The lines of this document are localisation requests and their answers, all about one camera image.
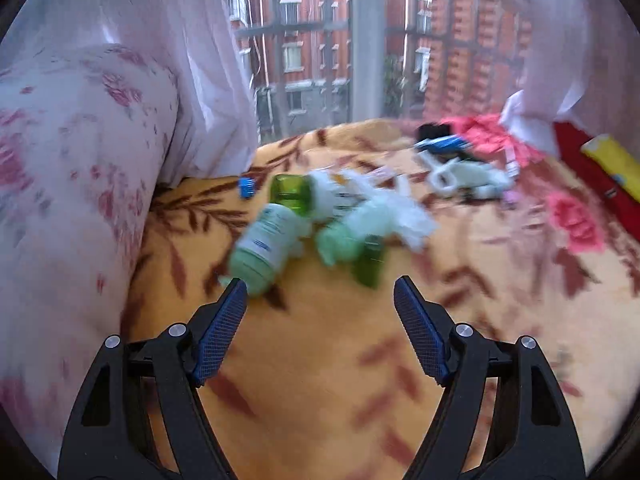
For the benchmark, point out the yellow package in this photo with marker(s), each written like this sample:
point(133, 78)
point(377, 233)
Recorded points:
point(613, 158)

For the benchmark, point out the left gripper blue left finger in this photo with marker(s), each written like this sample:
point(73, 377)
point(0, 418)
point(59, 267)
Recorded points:
point(109, 434)

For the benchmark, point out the blue white packet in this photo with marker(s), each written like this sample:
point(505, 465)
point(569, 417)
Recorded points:
point(442, 145)

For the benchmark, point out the floral pink quilt roll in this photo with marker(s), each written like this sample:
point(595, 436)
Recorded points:
point(83, 136)

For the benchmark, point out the window frame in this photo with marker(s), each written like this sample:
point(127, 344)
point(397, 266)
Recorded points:
point(319, 63)

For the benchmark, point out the green capped white bottle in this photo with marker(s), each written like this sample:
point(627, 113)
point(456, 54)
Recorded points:
point(321, 195)

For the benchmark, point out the small blue cap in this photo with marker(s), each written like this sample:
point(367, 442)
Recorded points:
point(246, 188)

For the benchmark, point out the sheer pink curtain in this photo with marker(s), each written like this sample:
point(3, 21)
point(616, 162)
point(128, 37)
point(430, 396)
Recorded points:
point(216, 133)

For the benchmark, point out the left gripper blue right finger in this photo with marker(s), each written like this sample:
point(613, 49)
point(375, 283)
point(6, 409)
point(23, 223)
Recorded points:
point(532, 434)

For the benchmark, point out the light green bottle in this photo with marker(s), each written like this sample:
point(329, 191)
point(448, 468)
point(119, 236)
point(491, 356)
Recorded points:
point(262, 251)

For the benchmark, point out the red pillow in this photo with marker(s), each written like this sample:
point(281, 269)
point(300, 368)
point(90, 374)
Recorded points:
point(613, 197)

